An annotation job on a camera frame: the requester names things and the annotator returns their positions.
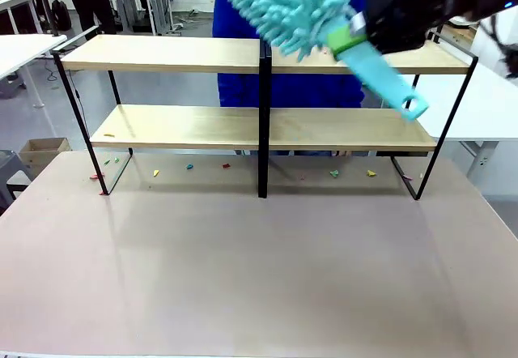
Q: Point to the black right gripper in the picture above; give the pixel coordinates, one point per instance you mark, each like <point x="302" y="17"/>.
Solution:
<point x="400" y="14"/>

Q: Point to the teal microfibre duster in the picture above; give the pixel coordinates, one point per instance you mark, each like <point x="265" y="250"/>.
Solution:
<point x="283" y="5"/>

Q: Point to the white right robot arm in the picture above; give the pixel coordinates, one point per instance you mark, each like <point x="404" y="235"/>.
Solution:
<point x="498" y="46"/>

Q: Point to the person in blue coat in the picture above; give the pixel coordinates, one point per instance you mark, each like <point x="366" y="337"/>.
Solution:
<point x="291" y="86"/>

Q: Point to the wooden desk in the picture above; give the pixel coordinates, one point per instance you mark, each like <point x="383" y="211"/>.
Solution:
<point x="459" y="32"/>

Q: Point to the black backpack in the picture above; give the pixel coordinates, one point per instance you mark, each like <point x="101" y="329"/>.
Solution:
<point x="61" y="14"/>

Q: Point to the black stand pole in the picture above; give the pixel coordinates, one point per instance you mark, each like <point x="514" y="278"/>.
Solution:
<point x="46" y="5"/>

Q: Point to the cardboard box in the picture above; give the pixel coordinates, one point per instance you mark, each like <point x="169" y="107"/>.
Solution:
<point x="42" y="153"/>

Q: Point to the white side table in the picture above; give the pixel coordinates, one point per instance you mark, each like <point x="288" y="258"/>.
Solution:
<point x="20" y="52"/>

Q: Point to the grey metal stool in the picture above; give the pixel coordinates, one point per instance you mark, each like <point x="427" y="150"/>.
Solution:
<point x="12" y="171"/>

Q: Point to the wooden shelf unit black frame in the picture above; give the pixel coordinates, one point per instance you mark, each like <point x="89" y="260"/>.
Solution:
<point x="425" y="60"/>
<point x="162" y="60"/>

